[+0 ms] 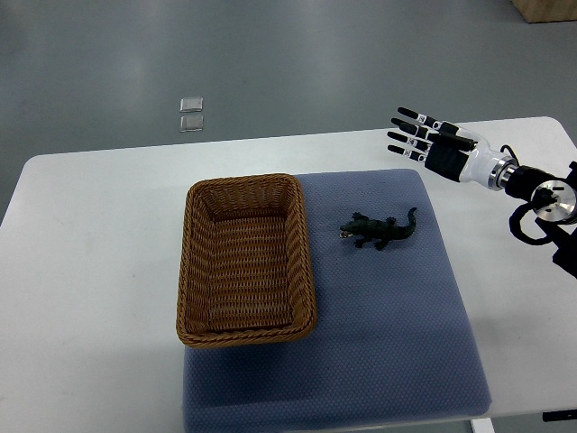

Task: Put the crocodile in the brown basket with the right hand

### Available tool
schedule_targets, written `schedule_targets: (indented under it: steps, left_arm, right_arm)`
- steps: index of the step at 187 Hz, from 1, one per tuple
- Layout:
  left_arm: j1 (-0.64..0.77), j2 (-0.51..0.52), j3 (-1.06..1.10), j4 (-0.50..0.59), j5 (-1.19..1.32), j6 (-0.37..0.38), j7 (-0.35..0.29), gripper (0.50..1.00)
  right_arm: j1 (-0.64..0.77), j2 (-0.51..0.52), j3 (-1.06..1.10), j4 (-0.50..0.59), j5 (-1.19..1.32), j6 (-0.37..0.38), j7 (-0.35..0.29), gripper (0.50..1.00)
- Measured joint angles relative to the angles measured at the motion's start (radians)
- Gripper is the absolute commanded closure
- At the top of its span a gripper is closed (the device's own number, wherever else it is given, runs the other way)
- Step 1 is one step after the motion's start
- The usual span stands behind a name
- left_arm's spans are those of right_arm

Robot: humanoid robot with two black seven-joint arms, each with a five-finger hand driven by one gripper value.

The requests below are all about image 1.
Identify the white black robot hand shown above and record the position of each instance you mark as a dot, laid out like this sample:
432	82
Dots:
450	151

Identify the dark green toy crocodile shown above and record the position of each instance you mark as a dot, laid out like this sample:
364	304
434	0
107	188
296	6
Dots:
384	231

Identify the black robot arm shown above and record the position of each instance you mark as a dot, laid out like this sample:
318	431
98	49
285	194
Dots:
552	200

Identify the brown wicker basket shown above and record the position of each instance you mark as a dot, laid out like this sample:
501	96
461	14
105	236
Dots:
245	274

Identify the wooden box corner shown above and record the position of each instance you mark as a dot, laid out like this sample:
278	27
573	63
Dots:
546	11

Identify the blue quilted mat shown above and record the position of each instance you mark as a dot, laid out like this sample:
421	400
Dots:
392	341

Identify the upper clear floor tile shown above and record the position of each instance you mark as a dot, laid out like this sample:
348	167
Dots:
191	104

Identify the white table leg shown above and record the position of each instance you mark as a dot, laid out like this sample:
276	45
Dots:
483	425

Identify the black bracket under table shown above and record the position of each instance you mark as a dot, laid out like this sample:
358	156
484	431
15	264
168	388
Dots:
559	415

